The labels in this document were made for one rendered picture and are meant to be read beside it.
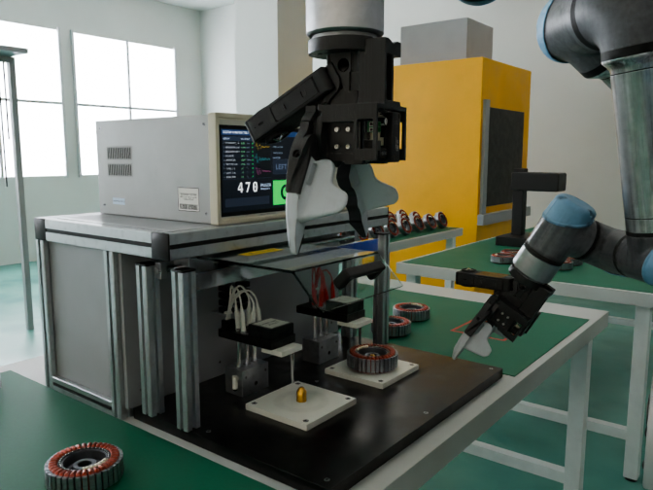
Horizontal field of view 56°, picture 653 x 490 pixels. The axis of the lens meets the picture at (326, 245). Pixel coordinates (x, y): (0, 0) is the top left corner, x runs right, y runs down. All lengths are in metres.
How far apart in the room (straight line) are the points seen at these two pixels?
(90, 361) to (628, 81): 1.08
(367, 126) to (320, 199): 0.08
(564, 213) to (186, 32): 8.55
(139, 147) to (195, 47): 8.19
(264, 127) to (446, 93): 4.26
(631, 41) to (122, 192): 0.98
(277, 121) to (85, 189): 7.69
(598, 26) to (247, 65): 4.58
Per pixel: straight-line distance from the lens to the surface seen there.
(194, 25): 9.53
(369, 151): 0.56
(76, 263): 1.31
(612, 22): 1.02
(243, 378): 1.24
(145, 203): 1.31
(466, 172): 4.76
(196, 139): 1.18
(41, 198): 8.01
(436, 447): 1.12
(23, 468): 1.14
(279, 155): 1.26
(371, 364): 1.32
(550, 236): 1.11
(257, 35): 5.40
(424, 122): 4.94
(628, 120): 1.03
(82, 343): 1.34
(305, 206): 0.56
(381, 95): 0.58
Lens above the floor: 1.24
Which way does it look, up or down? 8 degrees down
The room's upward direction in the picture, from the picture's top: straight up
